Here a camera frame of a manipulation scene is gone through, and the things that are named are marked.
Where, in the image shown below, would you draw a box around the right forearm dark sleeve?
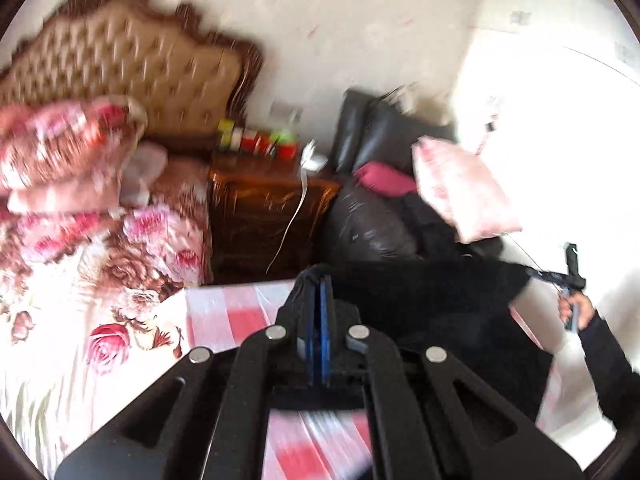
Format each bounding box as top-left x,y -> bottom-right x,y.
578,312 -> 639,430

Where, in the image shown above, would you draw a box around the person's right hand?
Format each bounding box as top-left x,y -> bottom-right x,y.
558,292 -> 596,333

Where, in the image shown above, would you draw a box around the black leather armchair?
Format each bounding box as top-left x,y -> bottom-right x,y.
318,89 -> 503,264

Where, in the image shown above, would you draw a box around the wall socket plate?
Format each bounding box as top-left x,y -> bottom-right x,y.
269,101 -> 304,124

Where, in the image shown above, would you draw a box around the white charger with cable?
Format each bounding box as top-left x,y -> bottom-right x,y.
266,140 -> 328,274

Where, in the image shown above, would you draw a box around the floral bed sheet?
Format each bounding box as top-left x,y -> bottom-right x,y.
1,157 -> 212,479

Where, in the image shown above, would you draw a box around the floral pink quilt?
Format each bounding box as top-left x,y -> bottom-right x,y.
1,96 -> 167,214

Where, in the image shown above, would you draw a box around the dark wooden nightstand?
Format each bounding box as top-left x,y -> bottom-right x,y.
209,153 -> 341,285

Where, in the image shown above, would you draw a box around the colourful cans on nightstand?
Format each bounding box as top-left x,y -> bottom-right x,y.
217,118 -> 298,162

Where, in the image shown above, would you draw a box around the black pants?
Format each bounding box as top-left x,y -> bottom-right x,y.
294,194 -> 554,424

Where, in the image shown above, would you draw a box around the red white checkered tablecloth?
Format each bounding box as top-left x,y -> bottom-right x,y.
182,278 -> 564,480

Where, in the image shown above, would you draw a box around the magenta cushion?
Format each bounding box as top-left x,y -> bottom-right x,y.
354,162 -> 416,198

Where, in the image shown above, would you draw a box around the white wardrobe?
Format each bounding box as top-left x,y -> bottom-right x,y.
449,0 -> 640,466

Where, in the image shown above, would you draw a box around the tufted tan headboard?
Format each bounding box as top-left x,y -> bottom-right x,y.
1,0 -> 262,151

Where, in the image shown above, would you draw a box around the pink floral cushion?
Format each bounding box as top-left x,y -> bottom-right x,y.
411,136 -> 522,244

